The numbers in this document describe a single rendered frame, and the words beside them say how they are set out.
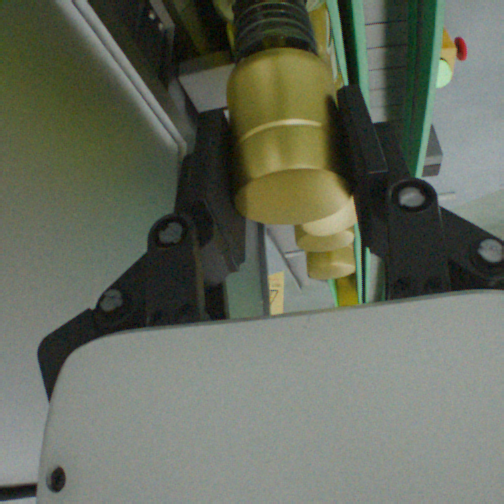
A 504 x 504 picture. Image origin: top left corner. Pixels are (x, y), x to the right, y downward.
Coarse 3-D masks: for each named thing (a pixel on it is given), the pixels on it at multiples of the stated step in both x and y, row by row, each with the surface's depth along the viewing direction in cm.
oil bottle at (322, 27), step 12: (324, 12) 18; (228, 24) 20; (312, 24) 18; (324, 24) 18; (228, 36) 20; (324, 36) 19; (324, 48) 19; (336, 48) 21; (324, 60) 19; (336, 60) 21; (336, 72) 21
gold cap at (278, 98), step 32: (256, 64) 11; (288, 64) 11; (320, 64) 12; (256, 96) 11; (288, 96) 11; (320, 96) 11; (256, 128) 11; (288, 128) 10; (320, 128) 11; (256, 160) 10; (288, 160) 10; (320, 160) 10; (256, 192) 11; (288, 192) 11; (320, 192) 11; (352, 192) 11; (288, 224) 13
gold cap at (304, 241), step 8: (296, 232) 23; (304, 232) 22; (344, 232) 22; (352, 232) 22; (296, 240) 23; (304, 240) 23; (312, 240) 23; (320, 240) 23; (328, 240) 23; (336, 240) 23; (344, 240) 23; (352, 240) 23; (304, 248) 24; (312, 248) 24; (320, 248) 24; (328, 248) 24; (336, 248) 24
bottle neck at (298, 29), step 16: (240, 0) 14; (256, 0) 13; (272, 0) 13; (288, 0) 13; (240, 16) 13; (256, 16) 13; (272, 16) 13; (288, 16) 13; (304, 16) 13; (240, 32) 13; (256, 32) 12; (272, 32) 12; (288, 32) 12; (304, 32) 13; (240, 48) 13; (256, 48) 12; (272, 48) 15; (304, 48) 12
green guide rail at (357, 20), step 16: (352, 0) 28; (352, 16) 30; (352, 32) 33; (352, 48) 36; (352, 64) 42; (352, 80) 44; (368, 80) 37; (368, 96) 39; (368, 256) 85; (368, 272) 95; (368, 288) 108
